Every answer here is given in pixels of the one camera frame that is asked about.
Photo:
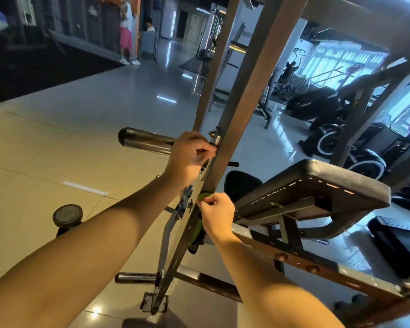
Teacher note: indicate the person's right hand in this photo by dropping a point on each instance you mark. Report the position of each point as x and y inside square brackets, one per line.
[217, 216]

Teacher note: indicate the black padded bench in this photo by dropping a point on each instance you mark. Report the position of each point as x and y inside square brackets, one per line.
[314, 191]

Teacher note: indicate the black dumbbell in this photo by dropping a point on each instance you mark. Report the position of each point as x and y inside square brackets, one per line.
[67, 216]

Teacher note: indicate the large bright window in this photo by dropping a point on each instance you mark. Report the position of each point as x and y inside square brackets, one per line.
[335, 61]

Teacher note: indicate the grey steel gym machine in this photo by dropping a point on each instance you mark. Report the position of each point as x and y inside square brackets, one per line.
[259, 65]

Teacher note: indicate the person's right forearm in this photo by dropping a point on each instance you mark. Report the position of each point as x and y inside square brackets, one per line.
[273, 290]

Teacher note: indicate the person's left forearm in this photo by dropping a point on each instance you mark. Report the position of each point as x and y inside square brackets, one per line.
[75, 263]

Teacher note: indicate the person's left hand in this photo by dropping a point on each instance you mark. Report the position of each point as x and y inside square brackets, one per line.
[188, 157]

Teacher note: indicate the chrome weight storage peg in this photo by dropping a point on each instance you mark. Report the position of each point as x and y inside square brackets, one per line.
[136, 277]

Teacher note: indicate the green cleaning cloth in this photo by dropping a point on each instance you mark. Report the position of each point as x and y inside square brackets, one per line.
[203, 196]

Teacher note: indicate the black treadmill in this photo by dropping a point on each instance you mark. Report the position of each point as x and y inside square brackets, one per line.
[400, 242]

